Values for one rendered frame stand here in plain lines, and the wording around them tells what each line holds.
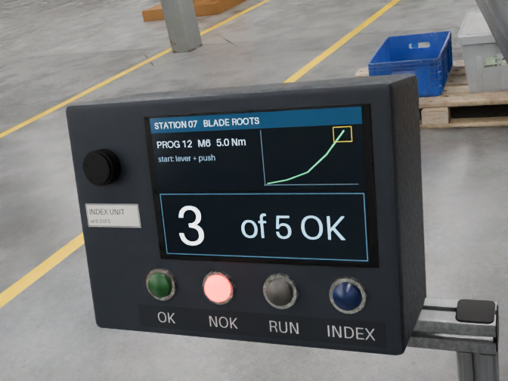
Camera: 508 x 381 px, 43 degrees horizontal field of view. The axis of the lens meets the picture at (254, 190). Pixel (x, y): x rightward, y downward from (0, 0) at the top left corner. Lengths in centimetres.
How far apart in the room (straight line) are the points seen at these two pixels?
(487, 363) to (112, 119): 35
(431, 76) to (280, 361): 210
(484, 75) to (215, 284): 334
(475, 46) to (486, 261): 150
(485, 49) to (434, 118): 44
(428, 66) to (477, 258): 149
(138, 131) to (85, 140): 5
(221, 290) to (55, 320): 226
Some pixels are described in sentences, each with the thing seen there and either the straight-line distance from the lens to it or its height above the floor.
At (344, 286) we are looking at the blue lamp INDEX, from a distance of 45.
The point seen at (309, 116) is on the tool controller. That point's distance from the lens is 44.
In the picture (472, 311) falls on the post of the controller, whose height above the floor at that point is 106.
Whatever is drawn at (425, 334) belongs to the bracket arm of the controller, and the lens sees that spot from 55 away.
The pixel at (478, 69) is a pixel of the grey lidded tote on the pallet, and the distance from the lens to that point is 375.
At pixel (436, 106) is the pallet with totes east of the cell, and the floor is 13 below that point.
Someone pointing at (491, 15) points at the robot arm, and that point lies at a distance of 28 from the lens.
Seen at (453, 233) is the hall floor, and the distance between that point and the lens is 272.
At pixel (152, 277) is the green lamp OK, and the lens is 52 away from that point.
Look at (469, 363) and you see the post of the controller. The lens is 56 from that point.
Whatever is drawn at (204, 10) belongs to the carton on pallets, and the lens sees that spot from 871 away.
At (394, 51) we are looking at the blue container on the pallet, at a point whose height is 27.
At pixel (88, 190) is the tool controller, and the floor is 119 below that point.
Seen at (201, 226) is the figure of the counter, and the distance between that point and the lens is 49.
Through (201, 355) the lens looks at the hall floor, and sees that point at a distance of 227.
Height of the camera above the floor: 138
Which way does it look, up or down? 25 degrees down
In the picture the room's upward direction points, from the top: 12 degrees counter-clockwise
